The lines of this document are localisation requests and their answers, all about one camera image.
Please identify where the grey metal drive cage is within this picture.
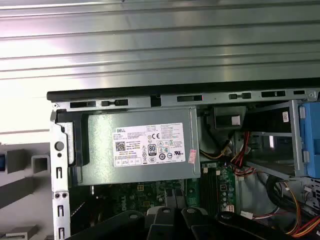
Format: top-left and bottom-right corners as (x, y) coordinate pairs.
(234, 99), (307, 182)

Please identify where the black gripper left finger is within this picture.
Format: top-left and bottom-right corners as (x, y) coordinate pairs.
(71, 206), (181, 240)

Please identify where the grey power supply unit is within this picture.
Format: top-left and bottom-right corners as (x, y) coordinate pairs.
(71, 106), (202, 187)

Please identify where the orange red yellow power wire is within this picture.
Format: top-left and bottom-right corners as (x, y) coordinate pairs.
(274, 181), (320, 238)

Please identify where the black RAM slot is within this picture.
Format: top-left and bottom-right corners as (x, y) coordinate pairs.
(204, 163), (210, 213)
(200, 163), (206, 213)
(212, 163), (219, 215)
(208, 163), (215, 214)

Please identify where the red wire bundle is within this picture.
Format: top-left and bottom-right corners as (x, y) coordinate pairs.
(229, 131), (257, 180)

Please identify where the grey parts rack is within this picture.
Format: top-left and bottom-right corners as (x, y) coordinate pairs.
(0, 142), (55, 240)

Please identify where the black open PC case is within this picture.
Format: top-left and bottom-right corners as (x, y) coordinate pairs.
(46, 79), (320, 240)

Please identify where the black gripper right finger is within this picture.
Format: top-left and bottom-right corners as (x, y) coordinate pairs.
(181, 206), (292, 240)

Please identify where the blue plastic drive bracket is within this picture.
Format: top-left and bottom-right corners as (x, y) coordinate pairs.
(298, 101), (320, 180)

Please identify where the thick black cable bundle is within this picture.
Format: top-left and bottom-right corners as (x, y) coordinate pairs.
(265, 173), (305, 213)

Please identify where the green motherboard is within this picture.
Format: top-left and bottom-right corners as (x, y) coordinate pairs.
(92, 159), (237, 218)

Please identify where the black plastic box white sticker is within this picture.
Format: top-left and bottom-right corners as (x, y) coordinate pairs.
(213, 105), (248, 130)

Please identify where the yellow black power wire bundle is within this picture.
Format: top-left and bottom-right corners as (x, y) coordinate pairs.
(199, 139), (232, 161)

